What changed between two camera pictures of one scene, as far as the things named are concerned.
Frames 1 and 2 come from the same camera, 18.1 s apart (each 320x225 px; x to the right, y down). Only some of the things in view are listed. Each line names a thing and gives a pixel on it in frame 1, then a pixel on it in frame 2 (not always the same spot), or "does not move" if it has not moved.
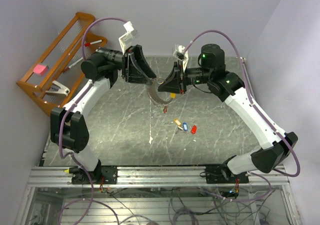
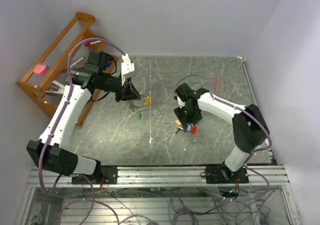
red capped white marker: (88, 44) does not move
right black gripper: (172, 84) to (185, 120)
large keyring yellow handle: (153, 91) to (148, 101)
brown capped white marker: (68, 67) does not move
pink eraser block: (40, 69) does not move
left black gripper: (138, 70) to (128, 92)
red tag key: (194, 129) does not move
